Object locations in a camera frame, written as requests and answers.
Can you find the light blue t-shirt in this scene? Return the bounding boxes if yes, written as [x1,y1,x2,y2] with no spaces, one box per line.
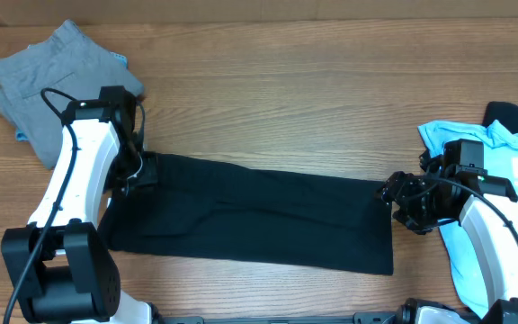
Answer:
[418,121,518,317]

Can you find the black t-shirt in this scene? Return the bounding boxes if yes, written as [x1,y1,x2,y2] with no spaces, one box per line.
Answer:
[98,155,394,275]

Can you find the folded grey trousers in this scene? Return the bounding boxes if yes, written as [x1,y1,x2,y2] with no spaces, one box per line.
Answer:
[0,20,144,168]

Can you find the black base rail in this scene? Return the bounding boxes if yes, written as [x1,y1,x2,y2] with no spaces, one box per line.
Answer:
[158,311,396,324]

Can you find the folded blue garment under trousers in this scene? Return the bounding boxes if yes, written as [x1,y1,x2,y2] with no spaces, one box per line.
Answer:
[14,51,129,142]

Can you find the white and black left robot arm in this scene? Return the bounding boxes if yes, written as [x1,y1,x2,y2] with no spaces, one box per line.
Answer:
[1,85,161,324]

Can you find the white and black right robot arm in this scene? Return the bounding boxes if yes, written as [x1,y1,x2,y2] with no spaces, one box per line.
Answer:
[376,139,518,323]

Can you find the dark garment under blue shirt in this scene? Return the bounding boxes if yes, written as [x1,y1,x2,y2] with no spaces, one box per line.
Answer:
[482,102,518,133]

